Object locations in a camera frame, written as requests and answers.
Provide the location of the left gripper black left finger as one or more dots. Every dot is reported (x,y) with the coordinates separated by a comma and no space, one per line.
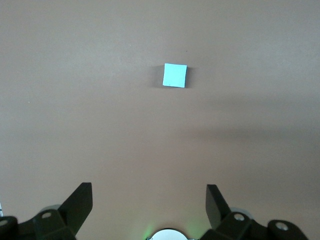
(75,207)

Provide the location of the blue foam cube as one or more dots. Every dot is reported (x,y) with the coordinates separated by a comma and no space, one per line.
(175,75)

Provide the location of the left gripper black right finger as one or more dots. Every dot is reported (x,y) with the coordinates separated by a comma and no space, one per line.
(216,210)

